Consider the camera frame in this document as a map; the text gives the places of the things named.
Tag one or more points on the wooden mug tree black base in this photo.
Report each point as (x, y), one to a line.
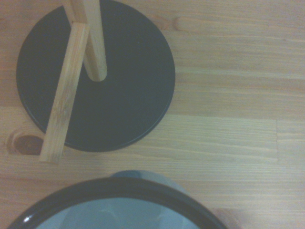
(124, 95)

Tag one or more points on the light blue enamel mug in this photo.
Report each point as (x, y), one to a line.
(107, 212)

